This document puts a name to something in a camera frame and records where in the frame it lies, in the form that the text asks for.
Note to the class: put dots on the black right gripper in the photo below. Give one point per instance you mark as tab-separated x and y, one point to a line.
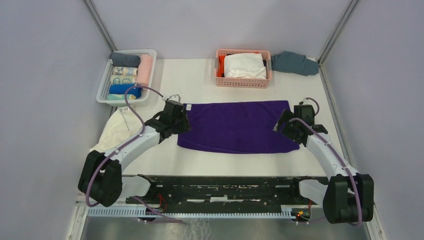
285	114

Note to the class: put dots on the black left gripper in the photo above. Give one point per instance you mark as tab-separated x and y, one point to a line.
185	125

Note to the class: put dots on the purple towel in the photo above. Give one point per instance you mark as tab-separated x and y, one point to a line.
236	128

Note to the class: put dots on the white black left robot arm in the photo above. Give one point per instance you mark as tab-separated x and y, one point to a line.
102	177

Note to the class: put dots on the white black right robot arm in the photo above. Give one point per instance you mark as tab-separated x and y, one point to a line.
348	197

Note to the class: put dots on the pink plastic basket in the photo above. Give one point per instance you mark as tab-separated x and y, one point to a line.
244	82

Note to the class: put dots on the cream crumpled towel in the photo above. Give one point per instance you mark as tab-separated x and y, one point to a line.
122	124

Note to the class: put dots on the teal crumpled towel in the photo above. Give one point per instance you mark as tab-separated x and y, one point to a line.
290	62

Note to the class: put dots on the pink rolled towel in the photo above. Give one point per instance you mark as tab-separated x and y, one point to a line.
144	70

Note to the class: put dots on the orange cloth in basket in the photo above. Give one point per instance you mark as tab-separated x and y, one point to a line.
221	67

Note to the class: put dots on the blue rolled towel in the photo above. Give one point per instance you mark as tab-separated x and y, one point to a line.
120	89

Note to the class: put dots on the white folded cloth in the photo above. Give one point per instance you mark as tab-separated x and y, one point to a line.
245	66

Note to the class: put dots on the light teal rolled towel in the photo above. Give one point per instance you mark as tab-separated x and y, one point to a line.
120	97

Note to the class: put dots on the beige print rolled towel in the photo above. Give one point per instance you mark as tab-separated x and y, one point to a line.
122	79

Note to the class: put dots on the white plastic basket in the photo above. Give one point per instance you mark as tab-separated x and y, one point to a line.
104	86

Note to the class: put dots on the cartoon print rolled towel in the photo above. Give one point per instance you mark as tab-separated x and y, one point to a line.
125	71

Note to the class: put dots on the grey rolled towel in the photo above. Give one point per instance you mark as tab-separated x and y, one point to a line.
124	60

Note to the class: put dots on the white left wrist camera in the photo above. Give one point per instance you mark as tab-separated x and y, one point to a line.
175	97

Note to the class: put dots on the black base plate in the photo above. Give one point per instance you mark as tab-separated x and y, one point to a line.
224	194

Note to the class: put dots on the aluminium corner frame right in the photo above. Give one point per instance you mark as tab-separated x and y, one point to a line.
374	228

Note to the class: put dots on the aluminium corner frame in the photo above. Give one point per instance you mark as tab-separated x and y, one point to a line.
374	228
101	26

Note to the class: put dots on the aluminium corner frame left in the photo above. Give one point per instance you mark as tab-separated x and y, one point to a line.
101	26

